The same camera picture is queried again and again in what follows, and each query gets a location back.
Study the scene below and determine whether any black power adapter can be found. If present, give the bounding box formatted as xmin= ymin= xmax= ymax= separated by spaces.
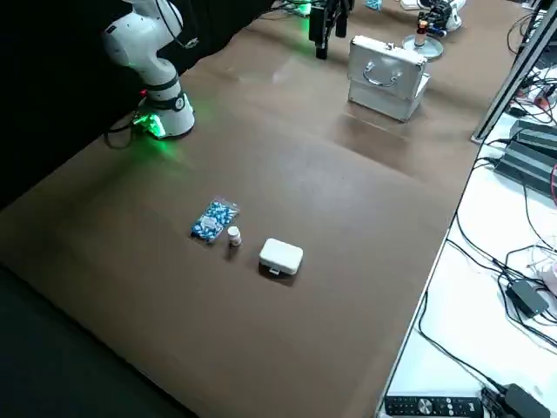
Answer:
xmin=506 ymin=278 xmax=550 ymax=318
xmin=481 ymin=382 xmax=552 ymax=418

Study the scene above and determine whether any white desk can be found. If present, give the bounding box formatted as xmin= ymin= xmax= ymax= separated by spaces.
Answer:
xmin=376 ymin=64 xmax=557 ymax=418

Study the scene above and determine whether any black power supply brick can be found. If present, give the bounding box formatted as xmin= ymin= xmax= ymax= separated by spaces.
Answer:
xmin=510 ymin=118 xmax=557 ymax=152
xmin=494 ymin=138 xmax=557 ymax=198

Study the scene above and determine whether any black desk cable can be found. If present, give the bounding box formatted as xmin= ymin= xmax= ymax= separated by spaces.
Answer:
xmin=416 ymin=289 xmax=506 ymax=393

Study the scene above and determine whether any aluminium frame post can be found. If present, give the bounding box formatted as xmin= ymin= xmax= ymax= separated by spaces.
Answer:
xmin=471 ymin=0 xmax=557 ymax=143

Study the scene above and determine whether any silver aluminium medical kit case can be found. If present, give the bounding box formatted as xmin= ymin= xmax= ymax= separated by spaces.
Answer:
xmin=346 ymin=35 xmax=432 ymax=124

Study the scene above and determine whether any black remote control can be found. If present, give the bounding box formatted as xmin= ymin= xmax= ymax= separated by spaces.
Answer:
xmin=384 ymin=394 xmax=485 ymax=417

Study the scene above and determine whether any black arm foot cable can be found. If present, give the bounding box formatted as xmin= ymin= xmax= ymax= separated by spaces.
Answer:
xmin=104 ymin=113 xmax=147 ymax=151

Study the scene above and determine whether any gray round plate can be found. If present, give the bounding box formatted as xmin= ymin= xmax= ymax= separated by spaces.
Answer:
xmin=402 ymin=34 xmax=446 ymax=61

